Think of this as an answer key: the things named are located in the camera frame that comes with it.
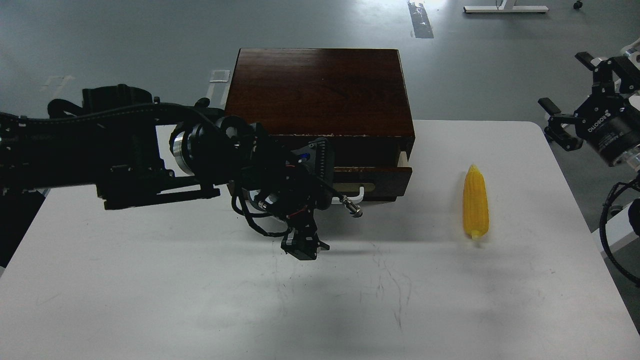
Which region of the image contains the wooden drawer with white handle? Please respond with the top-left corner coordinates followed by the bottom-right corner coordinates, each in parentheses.
top-left (227, 150), bottom-right (414, 205)

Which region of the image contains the white office chair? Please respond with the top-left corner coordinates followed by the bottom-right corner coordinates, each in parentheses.
top-left (619, 38), bottom-right (640, 65)

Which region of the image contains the yellow corn cob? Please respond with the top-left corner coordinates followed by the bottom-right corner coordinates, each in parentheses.
top-left (462, 164), bottom-right (490, 240)

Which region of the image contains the white floor tape marker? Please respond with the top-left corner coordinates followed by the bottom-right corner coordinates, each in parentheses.
top-left (208, 69), bottom-right (231, 84)

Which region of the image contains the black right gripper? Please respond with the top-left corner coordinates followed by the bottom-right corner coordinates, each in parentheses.
top-left (538, 51), bottom-right (640, 167)

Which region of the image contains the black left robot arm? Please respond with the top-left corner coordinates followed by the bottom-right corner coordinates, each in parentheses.
top-left (0, 84), bottom-right (362, 267)

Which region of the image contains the white desk frame base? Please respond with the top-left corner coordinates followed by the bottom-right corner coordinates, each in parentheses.
top-left (462, 0), bottom-right (549, 14)

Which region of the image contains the dark wooden cabinet box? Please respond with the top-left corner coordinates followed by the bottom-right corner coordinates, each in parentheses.
top-left (225, 48), bottom-right (416, 167)

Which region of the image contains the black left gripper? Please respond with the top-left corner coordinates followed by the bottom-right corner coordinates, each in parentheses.
top-left (280, 219), bottom-right (330, 261)

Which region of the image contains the grey floor tape strip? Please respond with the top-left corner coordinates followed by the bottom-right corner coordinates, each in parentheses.
top-left (406, 0), bottom-right (434, 39)

